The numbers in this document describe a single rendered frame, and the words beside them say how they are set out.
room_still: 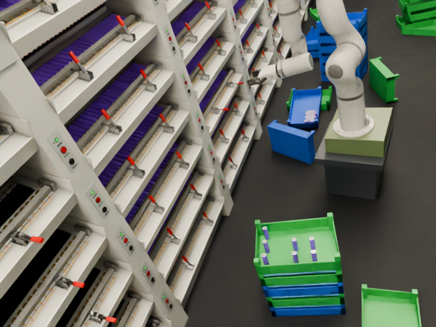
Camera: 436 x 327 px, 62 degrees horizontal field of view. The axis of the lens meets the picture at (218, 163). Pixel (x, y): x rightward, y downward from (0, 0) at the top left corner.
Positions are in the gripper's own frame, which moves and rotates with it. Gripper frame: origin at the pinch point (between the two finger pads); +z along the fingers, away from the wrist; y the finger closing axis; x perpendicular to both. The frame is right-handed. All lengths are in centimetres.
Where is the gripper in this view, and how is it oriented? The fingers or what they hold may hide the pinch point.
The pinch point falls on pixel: (252, 78)
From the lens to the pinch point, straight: 191.5
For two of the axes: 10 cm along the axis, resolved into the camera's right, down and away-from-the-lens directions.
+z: -8.3, 1.4, 5.4
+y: 3.3, -6.6, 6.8
